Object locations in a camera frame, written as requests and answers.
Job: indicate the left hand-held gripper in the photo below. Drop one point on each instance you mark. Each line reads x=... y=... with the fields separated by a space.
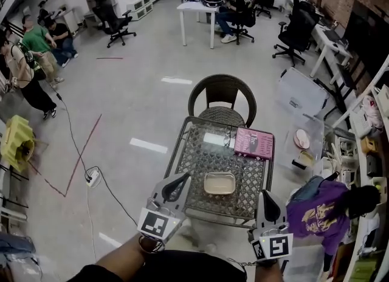
x=153 y=224

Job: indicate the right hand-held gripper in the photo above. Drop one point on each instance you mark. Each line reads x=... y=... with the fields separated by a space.
x=276 y=245

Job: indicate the beige plastic lunch box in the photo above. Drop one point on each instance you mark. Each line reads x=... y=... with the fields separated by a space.
x=219 y=183

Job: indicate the person's right forearm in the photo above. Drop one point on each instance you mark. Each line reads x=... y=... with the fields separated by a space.
x=267 y=274

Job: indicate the person's left forearm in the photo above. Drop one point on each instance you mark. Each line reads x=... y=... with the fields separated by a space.
x=124 y=256

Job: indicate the wicker glass-top table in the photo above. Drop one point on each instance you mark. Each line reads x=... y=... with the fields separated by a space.
x=194 y=159

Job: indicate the person's left shoe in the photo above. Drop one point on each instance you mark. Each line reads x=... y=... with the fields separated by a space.
x=190 y=232

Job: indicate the clear plastic box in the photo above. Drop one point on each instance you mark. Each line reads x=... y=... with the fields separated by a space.
x=304 y=262

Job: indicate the pink book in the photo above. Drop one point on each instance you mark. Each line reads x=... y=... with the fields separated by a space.
x=255 y=144

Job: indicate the black eyeglasses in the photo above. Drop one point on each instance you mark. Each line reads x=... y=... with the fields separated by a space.
x=227 y=141

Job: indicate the pink plate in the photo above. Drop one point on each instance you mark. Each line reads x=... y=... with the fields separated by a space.
x=301 y=138

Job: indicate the person's black shirt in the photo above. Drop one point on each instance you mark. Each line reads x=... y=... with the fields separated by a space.
x=188 y=268

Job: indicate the white power strip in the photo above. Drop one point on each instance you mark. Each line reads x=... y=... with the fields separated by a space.
x=93 y=177

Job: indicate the clear plastic storage bin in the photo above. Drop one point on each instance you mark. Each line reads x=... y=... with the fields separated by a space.
x=316 y=141

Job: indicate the white shelf rack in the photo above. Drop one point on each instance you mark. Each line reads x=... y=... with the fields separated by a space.
x=359 y=159

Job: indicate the dark wicker chair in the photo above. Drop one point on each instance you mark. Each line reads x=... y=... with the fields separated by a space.
x=222 y=87

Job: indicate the white plastic basket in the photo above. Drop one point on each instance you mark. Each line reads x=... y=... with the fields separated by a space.
x=360 y=122

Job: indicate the pink bag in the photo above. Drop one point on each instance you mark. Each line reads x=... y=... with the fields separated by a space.
x=372 y=110

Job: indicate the yellow plastic crate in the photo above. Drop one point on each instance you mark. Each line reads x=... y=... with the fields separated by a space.
x=15 y=141

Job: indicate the white desk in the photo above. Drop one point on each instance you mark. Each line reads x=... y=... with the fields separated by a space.
x=194 y=6
x=326 y=39

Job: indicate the white low cabinet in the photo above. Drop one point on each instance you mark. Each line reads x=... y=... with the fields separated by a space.
x=139 y=7

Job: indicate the black television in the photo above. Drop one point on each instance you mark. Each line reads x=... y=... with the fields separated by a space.
x=370 y=37

